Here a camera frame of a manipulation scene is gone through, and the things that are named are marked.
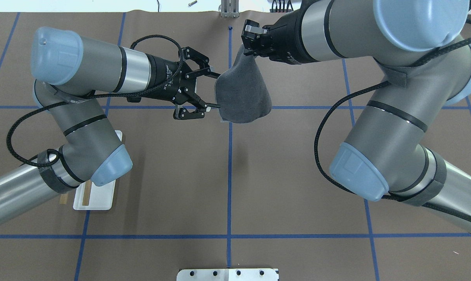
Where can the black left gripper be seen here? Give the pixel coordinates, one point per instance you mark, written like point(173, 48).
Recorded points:
point(163, 74)

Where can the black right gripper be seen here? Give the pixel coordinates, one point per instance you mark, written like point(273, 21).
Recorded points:
point(287, 38)

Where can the grey towel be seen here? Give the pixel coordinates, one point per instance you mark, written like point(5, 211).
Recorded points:
point(241, 91)

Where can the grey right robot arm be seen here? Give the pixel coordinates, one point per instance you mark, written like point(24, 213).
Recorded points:
point(426, 66)

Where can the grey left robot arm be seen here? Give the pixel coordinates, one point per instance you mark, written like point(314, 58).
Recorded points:
point(71, 72)

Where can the wooden rack rod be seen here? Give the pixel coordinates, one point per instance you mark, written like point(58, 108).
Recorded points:
point(63, 199)
point(87, 193)

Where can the aluminium frame post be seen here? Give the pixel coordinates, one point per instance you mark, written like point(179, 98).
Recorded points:
point(229, 9)

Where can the white rack base plate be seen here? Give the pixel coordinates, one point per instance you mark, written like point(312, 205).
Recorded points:
point(101, 197)

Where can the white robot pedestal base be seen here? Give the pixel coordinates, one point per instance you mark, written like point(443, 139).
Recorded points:
point(248, 274)

